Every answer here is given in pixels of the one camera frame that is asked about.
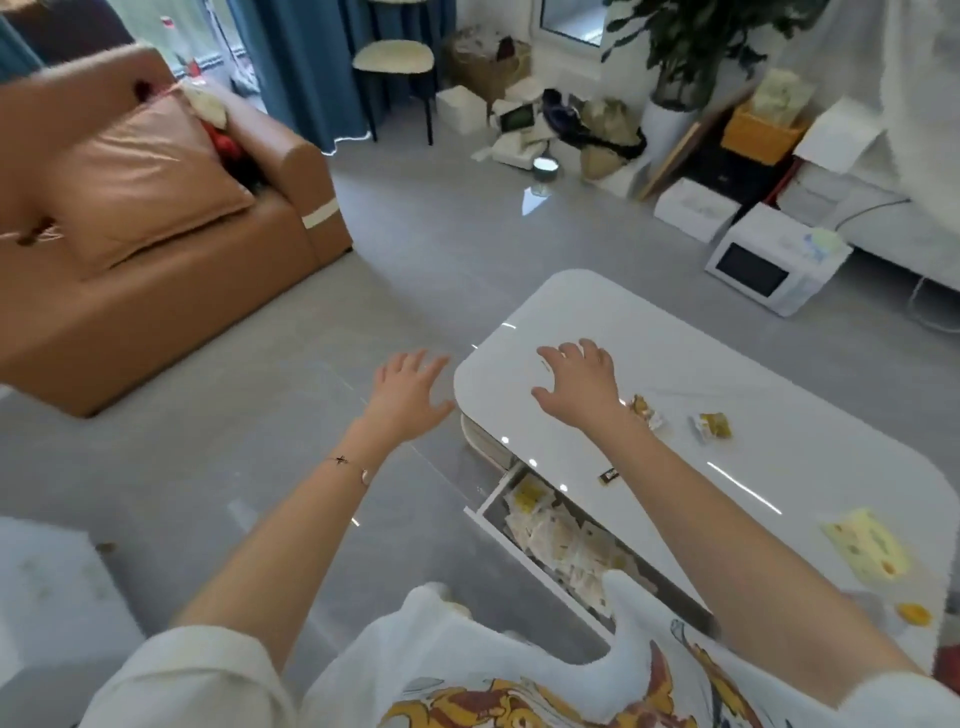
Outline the red soft toy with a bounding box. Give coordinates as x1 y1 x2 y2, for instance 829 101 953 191
201 120 250 165

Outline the white low bench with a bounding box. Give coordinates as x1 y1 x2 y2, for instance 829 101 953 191
772 161 960 294

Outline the white printed shirt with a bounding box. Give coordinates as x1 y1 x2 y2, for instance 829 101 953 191
78 570 960 728

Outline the pale yellow flat packet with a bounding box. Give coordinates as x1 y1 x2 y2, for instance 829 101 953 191
819 507 913 586

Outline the brown leather cushion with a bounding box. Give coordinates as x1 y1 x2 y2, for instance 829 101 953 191
46 91 258 276

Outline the black stool with cream seat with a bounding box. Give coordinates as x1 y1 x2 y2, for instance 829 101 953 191
351 39 438 147

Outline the white coffee table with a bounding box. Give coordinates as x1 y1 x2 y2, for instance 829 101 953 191
453 268 952 676

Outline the woven straw basket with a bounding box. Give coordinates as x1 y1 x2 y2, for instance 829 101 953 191
448 27 534 106

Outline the thin chain bracelet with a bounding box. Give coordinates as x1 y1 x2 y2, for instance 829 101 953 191
327 453 372 487

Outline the blue curtain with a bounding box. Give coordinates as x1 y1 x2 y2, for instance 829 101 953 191
225 0 459 156

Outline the open white drawer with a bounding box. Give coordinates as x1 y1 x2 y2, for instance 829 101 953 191
462 459 721 646

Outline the person's right forearm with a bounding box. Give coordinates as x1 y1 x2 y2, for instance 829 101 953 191
594 411 925 708

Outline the black box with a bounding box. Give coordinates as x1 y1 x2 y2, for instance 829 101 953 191
686 139 798 210

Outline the white plant pot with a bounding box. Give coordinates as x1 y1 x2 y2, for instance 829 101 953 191
642 97 710 180

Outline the black bag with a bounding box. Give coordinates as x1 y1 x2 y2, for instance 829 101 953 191
541 88 648 160

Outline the white flat cardboard box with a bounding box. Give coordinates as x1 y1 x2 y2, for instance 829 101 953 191
652 177 744 245

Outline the brown leather sofa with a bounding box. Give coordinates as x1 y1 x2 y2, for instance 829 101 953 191
0 43 354 420

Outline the wooden picture frame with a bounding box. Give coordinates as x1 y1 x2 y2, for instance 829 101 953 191
636 81 759 202

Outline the white draped cloth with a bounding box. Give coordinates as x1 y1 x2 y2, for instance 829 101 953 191
792 0 960 204

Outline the person's left forearm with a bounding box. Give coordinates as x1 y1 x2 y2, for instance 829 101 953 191
174 420 397 673

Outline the yellow cardboard box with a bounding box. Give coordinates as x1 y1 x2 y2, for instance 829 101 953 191
720 102 813 166

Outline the person's right hand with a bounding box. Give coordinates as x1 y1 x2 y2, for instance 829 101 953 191
530 338 627 433

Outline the white microwave oven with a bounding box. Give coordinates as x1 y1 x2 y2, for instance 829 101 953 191
703 201 855 319

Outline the small white box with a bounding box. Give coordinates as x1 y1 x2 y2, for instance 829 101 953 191
435 84 498 136

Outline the cream plush toy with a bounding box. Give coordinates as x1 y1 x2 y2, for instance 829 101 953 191
178 79 229 129

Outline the yellow snack packet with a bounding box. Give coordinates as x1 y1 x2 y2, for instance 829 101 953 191
690 411 736 445
628 394 667 433

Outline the pile of pale snack packets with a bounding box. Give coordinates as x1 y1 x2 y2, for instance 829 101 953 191
501 477 654 621

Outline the white cable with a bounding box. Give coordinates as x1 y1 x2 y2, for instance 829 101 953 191
831 196 960 334

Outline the person's left hand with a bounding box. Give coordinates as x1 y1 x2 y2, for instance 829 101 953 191
361 348 456 445

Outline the green potted plant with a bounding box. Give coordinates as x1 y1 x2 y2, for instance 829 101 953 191
601 0 834 114

